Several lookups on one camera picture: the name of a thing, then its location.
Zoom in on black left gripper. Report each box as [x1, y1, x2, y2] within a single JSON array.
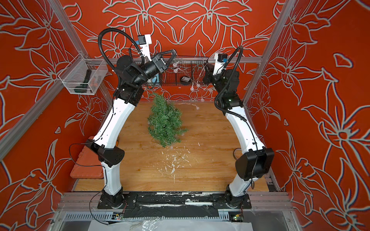
[[133, 49, 175, 89]]

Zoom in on clear bulb string lights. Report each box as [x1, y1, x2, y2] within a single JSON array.
[[169, 59, 217, 103]]

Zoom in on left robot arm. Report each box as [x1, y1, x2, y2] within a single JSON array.
[[85, 28, 177, 209]]

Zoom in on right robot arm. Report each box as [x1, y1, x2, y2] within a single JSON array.
[[202, 46, 275, 208]]

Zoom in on small green christmas tree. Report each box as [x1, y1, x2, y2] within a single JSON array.
[[147, 93, 188, 147]]

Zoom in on small black device in basket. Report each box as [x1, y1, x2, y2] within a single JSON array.
[[180, 76, 191, 84]]

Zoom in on teal box in basket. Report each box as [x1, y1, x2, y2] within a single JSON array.
[[151, 74, 160, 85]]

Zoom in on dark tool in bin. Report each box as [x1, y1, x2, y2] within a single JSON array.
[[74, 69, 92, 93]]

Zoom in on orange plastic tool case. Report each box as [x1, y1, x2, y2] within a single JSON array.
[[69, 143, 104, 179]]

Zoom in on black wire wall basket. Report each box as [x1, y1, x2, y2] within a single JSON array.
[[147, 57, 209, 87]]

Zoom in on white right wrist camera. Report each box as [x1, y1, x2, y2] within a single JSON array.
[[213, 53, 227, 76]]

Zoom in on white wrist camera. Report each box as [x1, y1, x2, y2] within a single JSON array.
[[213, 53, 227, 76], [136, 34, 152, 61]]

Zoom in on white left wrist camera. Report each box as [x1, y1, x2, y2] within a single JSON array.
[[136, 34, 152, 61]]

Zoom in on clear acrylic wall bin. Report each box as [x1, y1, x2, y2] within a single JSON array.
[[58, 57, 108, 95]]

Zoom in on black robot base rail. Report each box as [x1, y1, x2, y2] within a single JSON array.
[[60, 190, 290, 221]]

